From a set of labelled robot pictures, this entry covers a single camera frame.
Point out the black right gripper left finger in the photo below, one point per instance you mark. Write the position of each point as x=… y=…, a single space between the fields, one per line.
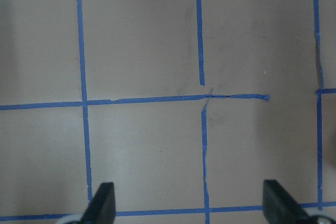
x=102 y=207

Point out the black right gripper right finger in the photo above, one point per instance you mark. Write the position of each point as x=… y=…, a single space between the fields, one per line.
x=279 y=207

